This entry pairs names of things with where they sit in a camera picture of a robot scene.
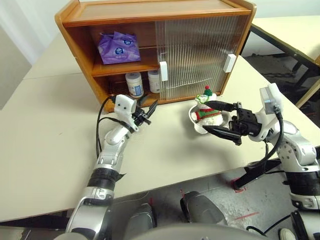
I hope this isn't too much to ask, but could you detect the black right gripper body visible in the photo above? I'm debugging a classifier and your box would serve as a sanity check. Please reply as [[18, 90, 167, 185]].
[[228, 101, 262, 137]]

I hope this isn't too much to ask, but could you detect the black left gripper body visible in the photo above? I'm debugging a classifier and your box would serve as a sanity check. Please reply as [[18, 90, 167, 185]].
[[130, 108, 152, 125]]

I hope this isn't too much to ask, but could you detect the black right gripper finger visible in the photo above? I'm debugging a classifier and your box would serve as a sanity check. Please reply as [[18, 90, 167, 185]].
[[201, 125, 242, 147], [204, 100, 237, 112]]

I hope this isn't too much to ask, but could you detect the white plush snowman toy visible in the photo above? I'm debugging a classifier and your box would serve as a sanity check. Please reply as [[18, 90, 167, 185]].
[[194, 85, 224, 126]]

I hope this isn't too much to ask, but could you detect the white jar with white lid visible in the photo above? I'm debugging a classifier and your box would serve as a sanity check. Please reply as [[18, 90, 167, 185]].
[[147, 70, 162, 94], [125, 72, 145, 99]]

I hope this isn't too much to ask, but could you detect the metal bowl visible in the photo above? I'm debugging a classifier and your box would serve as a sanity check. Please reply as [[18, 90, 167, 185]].
[[187, 102, 232, 135]]

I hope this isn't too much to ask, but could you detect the white door handle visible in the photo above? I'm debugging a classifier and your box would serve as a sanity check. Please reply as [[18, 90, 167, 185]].
[[159, 61, 169, 82], [223, 53, 236, 74]]

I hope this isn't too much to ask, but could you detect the purple tissue pack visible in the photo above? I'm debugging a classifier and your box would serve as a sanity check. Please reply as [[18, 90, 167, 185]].
[[97, 31, 142, 66]]

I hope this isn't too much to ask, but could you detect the ribbed glass sliding door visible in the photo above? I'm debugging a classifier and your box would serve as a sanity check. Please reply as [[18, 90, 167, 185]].
[[159, 14, 249, 97], [154, 15, 245, 101]]

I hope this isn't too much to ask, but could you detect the wooden cabinet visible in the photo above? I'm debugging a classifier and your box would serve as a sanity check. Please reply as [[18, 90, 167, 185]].
[[54, 0, 258, 114]]

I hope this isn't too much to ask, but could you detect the black table leg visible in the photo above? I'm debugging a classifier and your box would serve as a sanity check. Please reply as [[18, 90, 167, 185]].
[[233, 159, 282, 190]]

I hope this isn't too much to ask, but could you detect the grey round robot leg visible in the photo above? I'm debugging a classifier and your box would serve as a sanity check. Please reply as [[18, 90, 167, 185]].
[[123, 202, 158, 240], [180, 190, 229, 226]]

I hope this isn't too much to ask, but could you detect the grey robot torso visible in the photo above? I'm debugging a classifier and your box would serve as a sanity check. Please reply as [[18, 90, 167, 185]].
[[53, 221, 269, 240]]

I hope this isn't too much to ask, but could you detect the white shoe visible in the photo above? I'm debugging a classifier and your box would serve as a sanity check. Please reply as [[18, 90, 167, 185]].
[[278, 227, 299, 240]]

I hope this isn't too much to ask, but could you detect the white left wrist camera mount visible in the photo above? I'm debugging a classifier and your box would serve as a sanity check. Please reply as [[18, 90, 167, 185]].
[[113, 94, 140, 132]]

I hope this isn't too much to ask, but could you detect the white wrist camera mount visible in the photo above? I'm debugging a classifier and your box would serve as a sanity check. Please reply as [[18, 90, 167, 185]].
[[254, 83, 285, 142], [113, 94, 140, 132]]

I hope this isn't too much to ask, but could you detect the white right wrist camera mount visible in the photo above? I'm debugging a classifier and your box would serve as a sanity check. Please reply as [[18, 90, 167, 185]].
[[254, 83, 285, 142]]

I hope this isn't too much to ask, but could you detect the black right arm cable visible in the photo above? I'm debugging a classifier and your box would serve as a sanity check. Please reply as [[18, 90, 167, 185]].
[[246, 105, 285, 174]]

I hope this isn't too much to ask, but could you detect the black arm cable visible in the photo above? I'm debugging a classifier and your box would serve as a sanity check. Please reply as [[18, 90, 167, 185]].
[[95, 95, 134, 161], [246, 105, 285, 174]]

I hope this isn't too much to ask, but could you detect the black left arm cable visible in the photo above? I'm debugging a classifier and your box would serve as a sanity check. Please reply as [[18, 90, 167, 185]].
[[95, 95, 134, 161]]

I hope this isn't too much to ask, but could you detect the black floor cable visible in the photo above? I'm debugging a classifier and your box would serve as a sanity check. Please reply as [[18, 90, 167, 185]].
[[245, 212, 294, 236]]

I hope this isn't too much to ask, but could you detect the beige table with black frame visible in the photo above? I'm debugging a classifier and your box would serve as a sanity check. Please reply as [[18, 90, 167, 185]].
[[249, 15, 320, 109]]

